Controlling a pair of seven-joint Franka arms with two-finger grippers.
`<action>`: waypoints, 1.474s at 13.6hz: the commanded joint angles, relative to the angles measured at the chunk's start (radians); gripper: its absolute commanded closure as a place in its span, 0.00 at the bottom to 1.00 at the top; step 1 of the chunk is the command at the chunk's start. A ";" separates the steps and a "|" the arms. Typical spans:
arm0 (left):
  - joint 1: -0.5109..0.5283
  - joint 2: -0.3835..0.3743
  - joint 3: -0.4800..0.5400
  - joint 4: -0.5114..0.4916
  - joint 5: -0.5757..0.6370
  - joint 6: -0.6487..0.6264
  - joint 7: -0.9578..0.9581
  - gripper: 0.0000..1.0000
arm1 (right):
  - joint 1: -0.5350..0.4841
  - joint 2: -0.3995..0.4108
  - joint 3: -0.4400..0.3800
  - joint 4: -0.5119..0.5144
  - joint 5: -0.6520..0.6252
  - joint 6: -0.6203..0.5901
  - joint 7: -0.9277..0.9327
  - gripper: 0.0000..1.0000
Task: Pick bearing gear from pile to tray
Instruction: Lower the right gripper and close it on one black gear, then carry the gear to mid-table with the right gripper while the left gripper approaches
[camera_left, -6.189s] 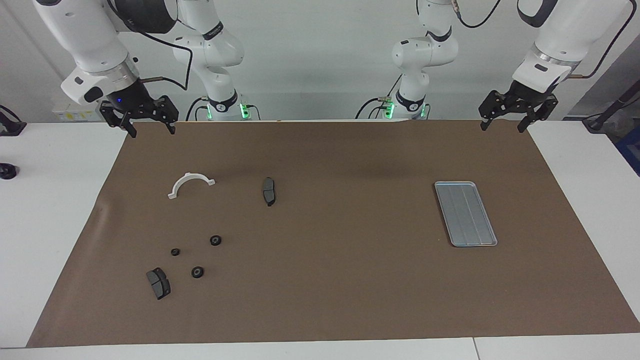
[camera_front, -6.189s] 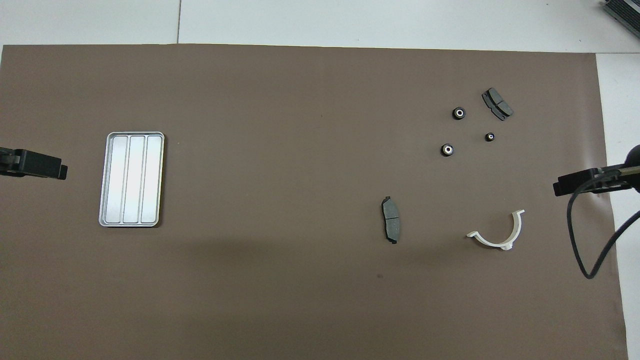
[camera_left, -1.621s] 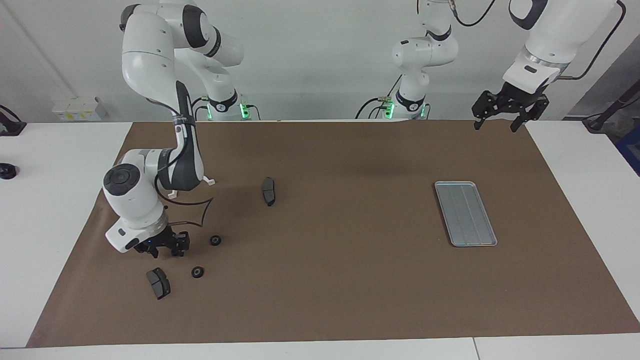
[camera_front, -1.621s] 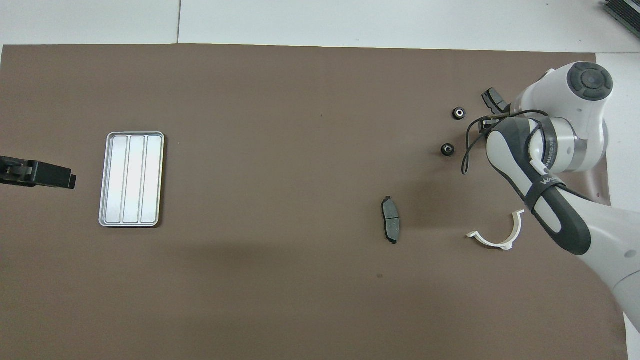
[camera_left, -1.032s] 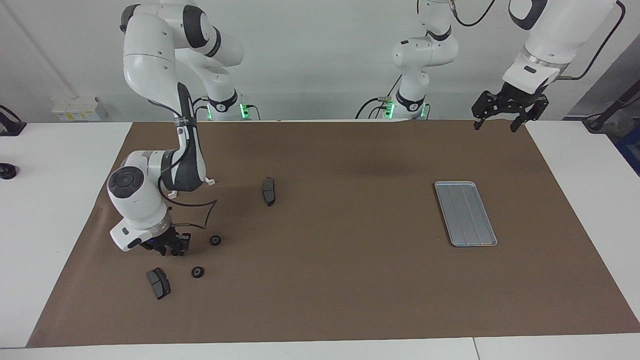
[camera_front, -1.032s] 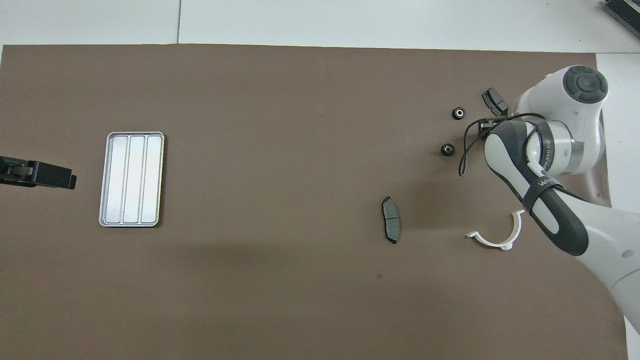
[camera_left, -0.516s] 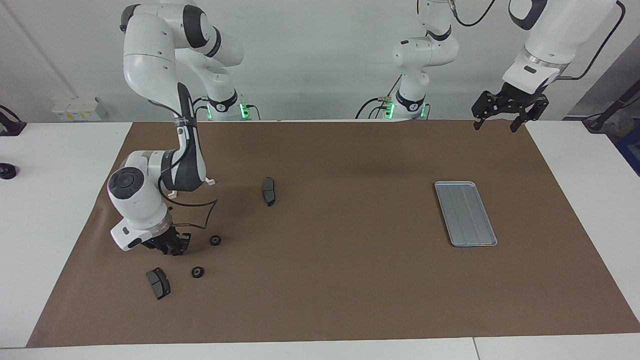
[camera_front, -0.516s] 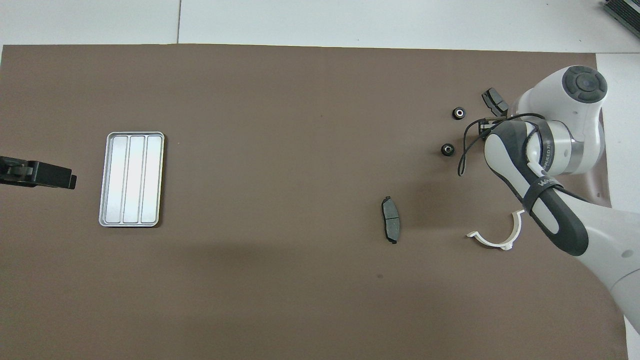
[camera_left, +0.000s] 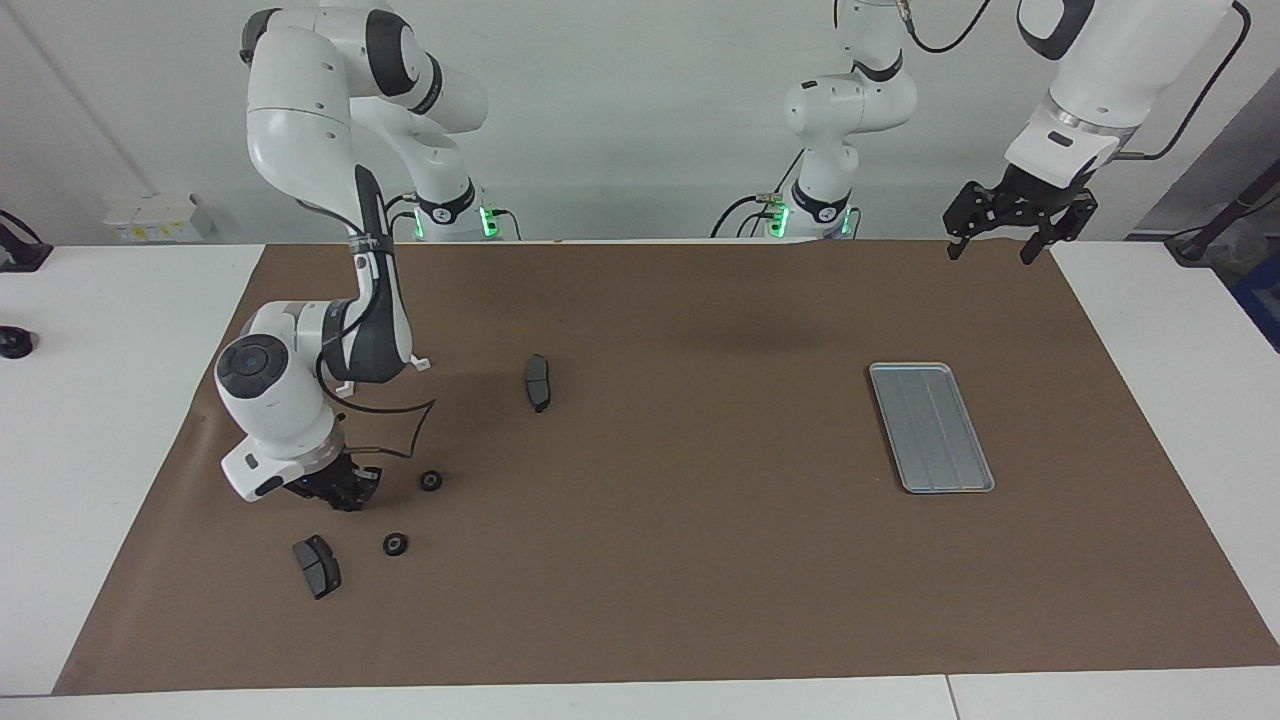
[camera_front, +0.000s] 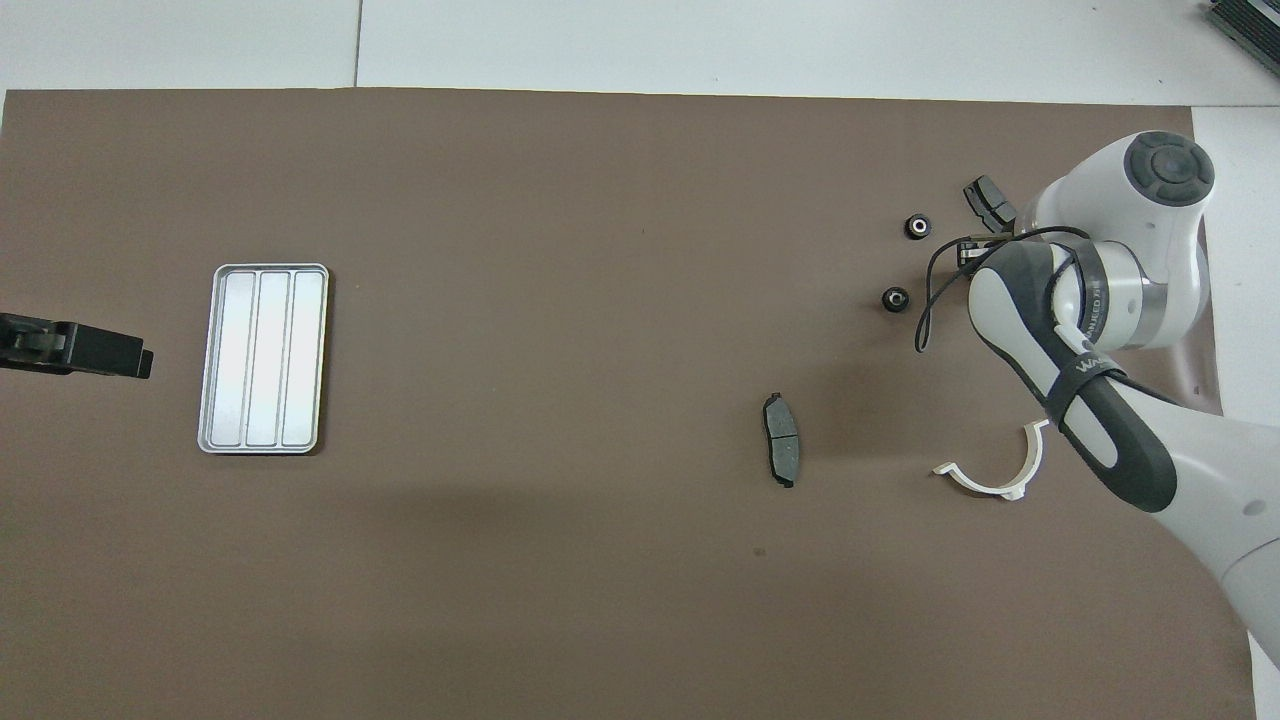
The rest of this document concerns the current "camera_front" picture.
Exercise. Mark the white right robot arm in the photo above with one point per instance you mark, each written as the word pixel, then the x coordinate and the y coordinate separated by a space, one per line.
pixel 1170 230

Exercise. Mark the silver ribbed metal tray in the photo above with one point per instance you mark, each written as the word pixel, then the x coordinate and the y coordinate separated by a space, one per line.
pixel 262 360

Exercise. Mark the long dark grey brake pad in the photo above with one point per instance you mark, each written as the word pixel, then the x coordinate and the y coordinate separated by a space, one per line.
pixel 782 440

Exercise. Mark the grey ribbed device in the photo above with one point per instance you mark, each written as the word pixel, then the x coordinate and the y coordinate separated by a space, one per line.
pixel 1250 25

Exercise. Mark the brown paper table mat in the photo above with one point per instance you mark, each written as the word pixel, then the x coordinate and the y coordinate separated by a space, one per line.
pixel 600 200

